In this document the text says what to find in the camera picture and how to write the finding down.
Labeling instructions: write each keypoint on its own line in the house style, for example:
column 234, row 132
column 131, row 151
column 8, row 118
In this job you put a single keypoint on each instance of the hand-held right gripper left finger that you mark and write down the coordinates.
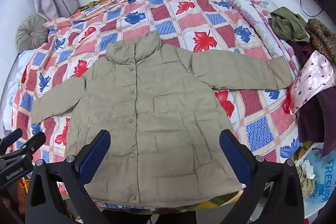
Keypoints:
column 95, row 153

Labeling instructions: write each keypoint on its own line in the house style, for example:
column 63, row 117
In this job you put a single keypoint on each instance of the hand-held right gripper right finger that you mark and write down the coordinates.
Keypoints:
column 233, row 155

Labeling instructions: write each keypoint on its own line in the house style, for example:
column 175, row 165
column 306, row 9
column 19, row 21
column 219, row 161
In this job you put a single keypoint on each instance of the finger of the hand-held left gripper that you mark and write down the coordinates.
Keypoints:
column 11, row 136
column 32, row 142

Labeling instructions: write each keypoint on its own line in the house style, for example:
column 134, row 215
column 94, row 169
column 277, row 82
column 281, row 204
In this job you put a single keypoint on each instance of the olive green puffer jacket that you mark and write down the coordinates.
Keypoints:
column 157, row 108

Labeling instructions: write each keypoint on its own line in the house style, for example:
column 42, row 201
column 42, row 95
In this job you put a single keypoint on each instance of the maroon garment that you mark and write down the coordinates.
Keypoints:
column 312, row 119

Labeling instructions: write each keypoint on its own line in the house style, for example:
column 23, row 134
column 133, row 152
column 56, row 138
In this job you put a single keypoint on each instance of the blue plastic bag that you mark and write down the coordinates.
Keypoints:
column 324, row 174

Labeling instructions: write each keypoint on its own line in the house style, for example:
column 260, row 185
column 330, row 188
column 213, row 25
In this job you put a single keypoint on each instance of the round grey-green cushion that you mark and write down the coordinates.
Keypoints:
column 31, row 33

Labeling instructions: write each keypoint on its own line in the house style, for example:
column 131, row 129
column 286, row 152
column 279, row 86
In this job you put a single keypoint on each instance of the pink satin cloth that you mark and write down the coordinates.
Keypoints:
column 309, row 79

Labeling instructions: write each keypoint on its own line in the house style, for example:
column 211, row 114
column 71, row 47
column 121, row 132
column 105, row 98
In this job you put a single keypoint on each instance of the leaf print checked bedspread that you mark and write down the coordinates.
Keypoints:
column 199, row 16

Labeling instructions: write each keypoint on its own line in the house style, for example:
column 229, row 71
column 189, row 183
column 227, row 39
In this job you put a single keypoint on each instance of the green garment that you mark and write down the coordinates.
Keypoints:
column 288, row 23

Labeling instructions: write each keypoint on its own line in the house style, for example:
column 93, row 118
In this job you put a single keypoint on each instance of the brown patterned garment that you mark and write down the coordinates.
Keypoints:
column 321, row 35

